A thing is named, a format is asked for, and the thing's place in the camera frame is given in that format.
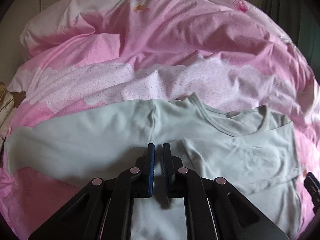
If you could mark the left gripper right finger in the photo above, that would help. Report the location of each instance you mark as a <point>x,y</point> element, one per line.
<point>214,209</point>

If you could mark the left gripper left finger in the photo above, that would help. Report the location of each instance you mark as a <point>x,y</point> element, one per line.
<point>103,208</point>

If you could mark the light mint long-sleeve shirt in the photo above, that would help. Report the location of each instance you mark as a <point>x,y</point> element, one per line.
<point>254,150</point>

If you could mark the brown plaid folded blanket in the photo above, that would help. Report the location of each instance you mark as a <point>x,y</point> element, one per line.
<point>10,102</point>

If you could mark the pink floral duvet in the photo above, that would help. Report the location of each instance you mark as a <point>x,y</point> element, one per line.
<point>86,54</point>

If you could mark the dark green curtain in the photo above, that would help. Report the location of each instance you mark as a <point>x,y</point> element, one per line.
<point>297,20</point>

